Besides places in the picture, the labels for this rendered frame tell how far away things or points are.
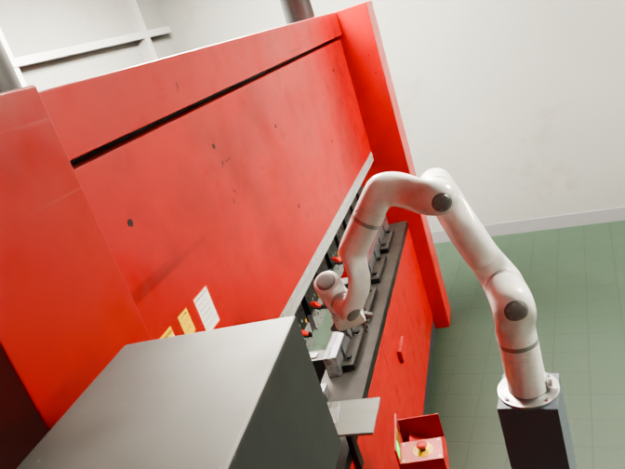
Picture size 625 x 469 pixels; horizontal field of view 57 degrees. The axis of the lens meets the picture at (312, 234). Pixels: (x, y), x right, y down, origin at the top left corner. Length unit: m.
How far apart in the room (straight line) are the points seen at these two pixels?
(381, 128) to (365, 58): 0.46
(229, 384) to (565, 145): 4.90
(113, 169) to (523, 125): 4.34
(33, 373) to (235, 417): 0.34
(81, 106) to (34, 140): 0.43
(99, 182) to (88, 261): 0.42
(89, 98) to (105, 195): 0.21
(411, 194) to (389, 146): 2.27
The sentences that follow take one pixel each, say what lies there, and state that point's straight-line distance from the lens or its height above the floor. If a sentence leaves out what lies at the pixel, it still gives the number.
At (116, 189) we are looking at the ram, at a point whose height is 2.06.
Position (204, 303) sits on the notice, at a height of 1.68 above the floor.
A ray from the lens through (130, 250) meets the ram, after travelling 1.36.
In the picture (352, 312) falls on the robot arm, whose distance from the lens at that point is 1.74.
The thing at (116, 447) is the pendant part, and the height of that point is 1.95.
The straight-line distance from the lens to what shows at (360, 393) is 2.43.
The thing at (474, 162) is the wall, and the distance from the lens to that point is 5.46.
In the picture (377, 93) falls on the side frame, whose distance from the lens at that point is 3.82.
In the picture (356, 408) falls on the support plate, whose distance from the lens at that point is 2.15.
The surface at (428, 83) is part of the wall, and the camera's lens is 5.35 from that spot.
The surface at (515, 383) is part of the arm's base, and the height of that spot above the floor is 1.07.
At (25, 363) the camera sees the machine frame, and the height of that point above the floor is 1.98.
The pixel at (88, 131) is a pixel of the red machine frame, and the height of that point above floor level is 2.20.
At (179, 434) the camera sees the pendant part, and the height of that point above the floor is 1.95.
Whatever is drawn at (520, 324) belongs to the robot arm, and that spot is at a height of 1.31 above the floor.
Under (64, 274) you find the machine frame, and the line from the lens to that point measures 0.88.
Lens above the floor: 2.26
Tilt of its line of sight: 19 degrees down
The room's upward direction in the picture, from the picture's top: 18 degrees counter-clockwise
